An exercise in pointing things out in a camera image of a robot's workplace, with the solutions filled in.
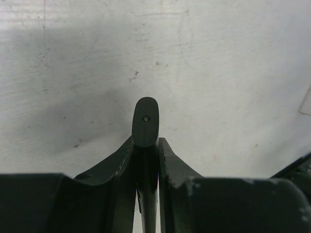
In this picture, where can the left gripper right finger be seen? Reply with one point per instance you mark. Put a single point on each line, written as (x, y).
(191, 203)

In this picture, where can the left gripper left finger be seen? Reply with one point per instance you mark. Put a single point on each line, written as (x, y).
(99, 200)

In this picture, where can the slim black remote control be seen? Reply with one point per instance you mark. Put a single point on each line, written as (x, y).
(145, 137)

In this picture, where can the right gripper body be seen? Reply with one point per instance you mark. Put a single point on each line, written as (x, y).
(298, 172)

